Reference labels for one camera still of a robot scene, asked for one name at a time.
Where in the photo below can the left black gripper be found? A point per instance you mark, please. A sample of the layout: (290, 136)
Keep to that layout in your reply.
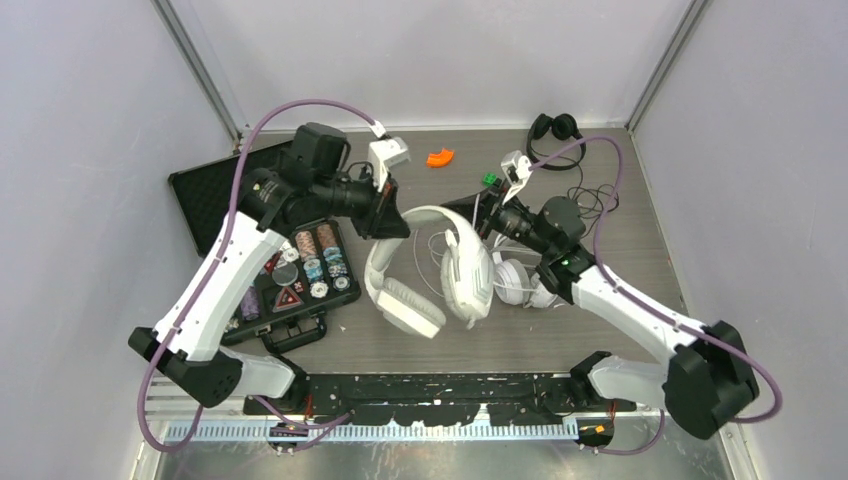
(383, 218)

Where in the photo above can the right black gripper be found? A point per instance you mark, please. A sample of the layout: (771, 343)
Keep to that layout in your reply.
(484, 204)

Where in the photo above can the white round gaming headphones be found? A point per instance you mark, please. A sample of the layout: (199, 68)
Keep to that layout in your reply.
(513, 283)

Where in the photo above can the white grey angular headphones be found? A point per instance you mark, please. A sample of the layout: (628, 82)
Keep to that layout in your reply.
(458, 282)

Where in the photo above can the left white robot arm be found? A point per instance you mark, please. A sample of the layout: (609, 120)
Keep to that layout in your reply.
(185, 345)

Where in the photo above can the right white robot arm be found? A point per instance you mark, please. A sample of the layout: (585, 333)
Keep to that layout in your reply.
(701, 375)

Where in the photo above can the black small headphones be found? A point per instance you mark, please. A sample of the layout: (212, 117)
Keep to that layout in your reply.
(563, 127)

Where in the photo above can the green toy brick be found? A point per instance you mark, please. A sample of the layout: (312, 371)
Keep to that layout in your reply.
(490, 179)

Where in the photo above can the black poker chip case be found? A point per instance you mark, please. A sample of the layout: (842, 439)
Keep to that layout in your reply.
(287, 304)

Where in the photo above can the orange curved plastic piece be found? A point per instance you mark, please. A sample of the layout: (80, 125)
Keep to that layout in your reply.
(440, 159)

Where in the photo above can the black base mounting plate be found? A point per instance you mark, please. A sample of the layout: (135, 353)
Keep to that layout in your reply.
(508, 399)

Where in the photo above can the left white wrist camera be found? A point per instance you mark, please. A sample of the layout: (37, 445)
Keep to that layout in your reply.
(383, 155)

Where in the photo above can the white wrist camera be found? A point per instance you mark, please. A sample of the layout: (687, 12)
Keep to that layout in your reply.
(517, 169)
(383, 155)

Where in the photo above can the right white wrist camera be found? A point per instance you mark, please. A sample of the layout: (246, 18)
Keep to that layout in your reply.
(517, 169)

